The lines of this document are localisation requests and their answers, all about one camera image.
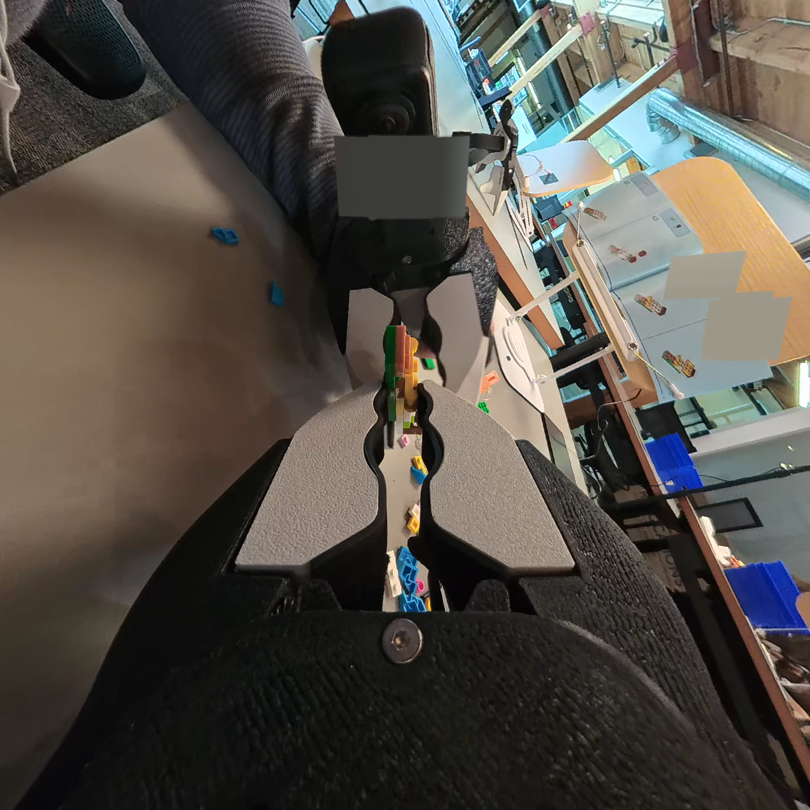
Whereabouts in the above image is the white cord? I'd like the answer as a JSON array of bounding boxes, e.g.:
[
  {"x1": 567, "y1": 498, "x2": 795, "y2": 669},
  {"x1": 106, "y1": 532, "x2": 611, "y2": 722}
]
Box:
[{"x1": 0, "y1": 0, "x2": 21, "y2": 173}]

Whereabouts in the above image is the pile of colourful toy bricks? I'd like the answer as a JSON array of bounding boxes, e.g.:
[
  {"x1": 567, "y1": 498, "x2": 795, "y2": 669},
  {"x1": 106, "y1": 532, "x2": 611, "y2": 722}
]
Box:
[{"x1": 383, "y1": 432, "x2": 444, "y2": 613}]

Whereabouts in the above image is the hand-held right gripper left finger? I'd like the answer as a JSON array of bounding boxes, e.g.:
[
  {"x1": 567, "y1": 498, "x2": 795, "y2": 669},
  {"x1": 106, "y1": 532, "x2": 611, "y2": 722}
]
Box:
[{"x1": 234, "y1": 383, "x2": 388, "y2": 575}]

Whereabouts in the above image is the brick model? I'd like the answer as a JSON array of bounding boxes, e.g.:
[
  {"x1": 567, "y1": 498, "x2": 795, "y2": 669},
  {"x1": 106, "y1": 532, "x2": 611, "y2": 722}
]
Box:
[{"x1": 381, "y1": 323, "x2": 439, "y2": 437}]

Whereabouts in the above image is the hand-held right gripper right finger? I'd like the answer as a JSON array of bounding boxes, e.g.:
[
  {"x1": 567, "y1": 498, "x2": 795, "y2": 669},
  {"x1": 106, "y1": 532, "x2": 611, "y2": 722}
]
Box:
[{"x1": 419, "y1": 380, "x2": 578, "y2": 577}]

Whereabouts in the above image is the person's left forearm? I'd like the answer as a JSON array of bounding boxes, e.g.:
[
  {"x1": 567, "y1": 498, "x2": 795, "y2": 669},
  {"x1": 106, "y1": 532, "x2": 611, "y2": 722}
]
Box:
[{"x1": 120, "y1": 0, "x2": 346, "y2": 260}]

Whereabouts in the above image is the round wooden table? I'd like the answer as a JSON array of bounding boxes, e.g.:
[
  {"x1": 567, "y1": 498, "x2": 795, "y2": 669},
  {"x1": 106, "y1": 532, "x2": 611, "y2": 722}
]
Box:
[{"x1": 652, "y1": 157, "x2": 810, "y2": 368}]

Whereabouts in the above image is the white sheet with brick pictures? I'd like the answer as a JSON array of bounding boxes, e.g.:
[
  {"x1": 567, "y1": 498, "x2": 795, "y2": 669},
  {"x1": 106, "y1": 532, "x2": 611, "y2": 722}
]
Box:
[{"x1": 579, "y1": 171, "x2": 776, "y2": 402}]

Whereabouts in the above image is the black office chair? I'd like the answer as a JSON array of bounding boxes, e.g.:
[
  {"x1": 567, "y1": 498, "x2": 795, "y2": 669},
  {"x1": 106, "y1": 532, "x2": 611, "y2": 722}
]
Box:
[{"x1": 549, "y1": 334, "x2": 616, "y2": 407}]

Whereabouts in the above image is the grey desk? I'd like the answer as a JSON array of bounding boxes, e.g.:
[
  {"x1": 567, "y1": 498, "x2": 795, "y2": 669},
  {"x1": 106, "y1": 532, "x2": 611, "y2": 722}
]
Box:
[{"x1": 0, "y1": 101, "x2": 589, "y2": 810}]

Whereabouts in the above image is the small pale round table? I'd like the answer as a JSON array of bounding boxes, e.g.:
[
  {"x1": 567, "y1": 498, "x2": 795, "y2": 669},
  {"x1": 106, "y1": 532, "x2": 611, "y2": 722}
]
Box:
[{"x1": 518, "y1": 140, "x2": 616, "y2": 198}]

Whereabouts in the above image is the silver ventilation duct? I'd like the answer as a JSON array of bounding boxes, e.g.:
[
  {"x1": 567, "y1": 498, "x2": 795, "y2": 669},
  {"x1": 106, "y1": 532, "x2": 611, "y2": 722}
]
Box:
[{"x1": 645, "y1": 87, "x2": 810, "y2": 205}]

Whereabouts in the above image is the dark green mesh object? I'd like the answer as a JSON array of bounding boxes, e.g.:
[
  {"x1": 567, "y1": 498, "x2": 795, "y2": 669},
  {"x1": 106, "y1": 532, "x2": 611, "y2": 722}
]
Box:
[{"x1": 24, "y1": 0, "x2": 148, "y2": 100}]

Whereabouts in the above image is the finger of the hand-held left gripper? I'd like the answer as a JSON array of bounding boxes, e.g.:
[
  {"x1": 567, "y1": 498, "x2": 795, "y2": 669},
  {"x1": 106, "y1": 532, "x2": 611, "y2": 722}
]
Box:
[
  {"x1": 421, "y1": 271, "x2": 492, "y2": 400},
  {"x1": 346, "y1": 288, "x2": 412, "y2": 390}
]

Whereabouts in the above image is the blue storage bin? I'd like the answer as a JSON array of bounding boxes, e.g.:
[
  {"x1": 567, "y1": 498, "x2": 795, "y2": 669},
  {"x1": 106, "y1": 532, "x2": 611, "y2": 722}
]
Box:
[
  {"x1": 723, "y1": 559, "x2": 810, "y2": 635},
  {"x1": 644, "y1": 433, "x2": 705, "y2": 495}
]

